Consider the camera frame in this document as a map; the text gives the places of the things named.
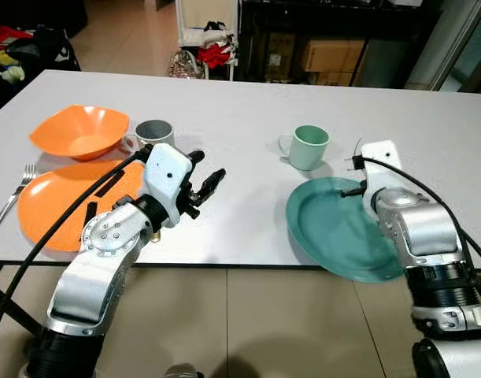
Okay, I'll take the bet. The grey robot foot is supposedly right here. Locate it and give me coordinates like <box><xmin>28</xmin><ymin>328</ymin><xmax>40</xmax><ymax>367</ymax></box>
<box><xmin>162</xmin><ymin>363</ymin><xmax>203</xmax><ymax>378</ymax></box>

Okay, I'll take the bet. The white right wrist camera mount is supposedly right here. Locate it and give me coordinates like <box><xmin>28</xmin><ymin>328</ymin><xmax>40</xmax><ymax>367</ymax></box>
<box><xmin>358</xmin><ymin>140</ymin><xmax>405</xmax><ymax>199</ymax></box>

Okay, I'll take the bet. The black metal table leg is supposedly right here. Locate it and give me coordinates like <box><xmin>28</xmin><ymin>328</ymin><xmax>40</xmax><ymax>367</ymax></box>
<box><xmin>0</xmin><ymin>266</ymin><xmax>46</xmax><ymax>335</ymax></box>

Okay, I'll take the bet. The grey slanted pillar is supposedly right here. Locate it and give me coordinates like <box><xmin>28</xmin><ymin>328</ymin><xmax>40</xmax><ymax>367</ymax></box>
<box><xmin>404</xmin><ymin>0</ymin><xmax>481</xmax><ymax>92</ymax></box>

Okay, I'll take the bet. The teal plate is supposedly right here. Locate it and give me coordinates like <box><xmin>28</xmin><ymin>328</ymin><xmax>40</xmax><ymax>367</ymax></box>
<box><xmin>285</xmin><ymin>177</ymin><xmax>408</xmax><ymax>284</ymax></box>

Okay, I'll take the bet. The black shelf unit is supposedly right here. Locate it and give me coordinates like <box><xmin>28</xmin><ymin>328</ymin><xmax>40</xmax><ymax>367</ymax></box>
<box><xmin>240</xmin><ymin>0</ymin><xmax>446</xmax><ymax>86</ymax></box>

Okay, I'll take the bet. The grey mug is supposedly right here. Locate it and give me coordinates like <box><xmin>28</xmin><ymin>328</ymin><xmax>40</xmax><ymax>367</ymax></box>
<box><xmin>120</xmin><ymin>119</ymin><xmax>176</xmax><ymax>157</ymax></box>

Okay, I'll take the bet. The pile of dark bags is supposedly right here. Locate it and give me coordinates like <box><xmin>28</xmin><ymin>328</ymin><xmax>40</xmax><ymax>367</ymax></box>
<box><xmin>0</xmin><ymin>24</ymin><xmax>82</xmax><ymax>91</ymax></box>

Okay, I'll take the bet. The plain brown cardboard box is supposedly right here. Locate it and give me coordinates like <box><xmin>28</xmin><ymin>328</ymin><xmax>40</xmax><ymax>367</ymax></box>
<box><xmin>302</xmin><ymin>39</ymin><xmax>365</xmax><ymax>74</ymax></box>

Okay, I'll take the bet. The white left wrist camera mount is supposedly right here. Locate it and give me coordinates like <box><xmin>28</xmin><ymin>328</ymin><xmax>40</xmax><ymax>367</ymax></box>
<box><xmin>140</xmin><ymin>143</ymin><xmax>195</xmax><ymax>229</ymax></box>

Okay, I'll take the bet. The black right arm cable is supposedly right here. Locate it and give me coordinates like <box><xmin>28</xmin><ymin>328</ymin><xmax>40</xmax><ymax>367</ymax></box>
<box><xmin>349</xmin><ymin>154</ymin><xmax>481</xmax><ymax>272</ymax></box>

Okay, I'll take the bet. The white shelf cart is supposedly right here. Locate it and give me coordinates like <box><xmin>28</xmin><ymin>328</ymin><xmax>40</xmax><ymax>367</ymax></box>
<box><xmin>175</xmin><ymin>0</ymin><xmax>241</xmax><ymax>81</ymax></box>

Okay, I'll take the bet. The orange plate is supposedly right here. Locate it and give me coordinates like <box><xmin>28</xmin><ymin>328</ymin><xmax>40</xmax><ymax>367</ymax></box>
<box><xmin>17</xmin><ymin>159</ymin><xmax>161</xmax><ymax>254</ymax></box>

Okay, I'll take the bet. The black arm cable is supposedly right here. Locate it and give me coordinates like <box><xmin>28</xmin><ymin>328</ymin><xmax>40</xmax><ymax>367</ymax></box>
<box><xmin>0</xmin><ymin>150</ymin><xmax>150</xmax><ymax>363</ymax></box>
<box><xmin>349</xmin><ymin>154</ymin><xmax>481</xmax><ymax>272</ymax></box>

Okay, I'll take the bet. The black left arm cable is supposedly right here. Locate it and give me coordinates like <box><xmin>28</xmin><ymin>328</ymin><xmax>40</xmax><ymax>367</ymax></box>
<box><xmin>0</xmin><ymin>150</ymin><xmax>150</xmax><ymax>363</ymax></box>

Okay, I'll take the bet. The red cloth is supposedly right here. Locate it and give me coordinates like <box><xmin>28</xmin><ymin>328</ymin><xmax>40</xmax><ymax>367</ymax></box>
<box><xmin>198</xmin><ymin>43</ymin><xmax>235</xmax><ymax>70</ymax></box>

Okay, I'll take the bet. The patterned shiny bag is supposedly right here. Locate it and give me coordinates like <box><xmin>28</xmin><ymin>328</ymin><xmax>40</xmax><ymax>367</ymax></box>
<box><xmin>167</xmin><ymin>50</ymin><xmax>203</xmax><ymax>80</ymax></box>

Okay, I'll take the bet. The light green mug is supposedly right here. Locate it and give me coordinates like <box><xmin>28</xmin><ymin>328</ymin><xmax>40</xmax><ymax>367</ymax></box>
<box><xmin>277</xmin><ymin>124</ymin><xmax>331</xmax><ymax>172</ymax></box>

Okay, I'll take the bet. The silver metal fork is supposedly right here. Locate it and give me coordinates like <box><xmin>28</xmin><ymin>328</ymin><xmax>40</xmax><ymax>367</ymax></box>
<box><xmin>0</xmin><ymin>163</ymin><xmax>39</xmax><ymax>243</ymax></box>

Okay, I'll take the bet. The orange angular bowl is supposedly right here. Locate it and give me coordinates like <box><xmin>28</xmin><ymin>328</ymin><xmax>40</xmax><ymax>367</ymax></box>
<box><xmin>28</xmin><ymin>104</ymin><xmax>131</xmax><ymax>162</ymax></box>

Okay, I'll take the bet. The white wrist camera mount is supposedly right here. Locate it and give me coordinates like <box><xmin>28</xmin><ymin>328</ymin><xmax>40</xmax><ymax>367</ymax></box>
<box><xmin>358</xmin><ymin>140</ymin><xmax>405</xmax><ymax>199</ymax></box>
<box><xmin>140</xmin><ymin>143</ymin><xmax>195</xmax><ymax>229</ymax></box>

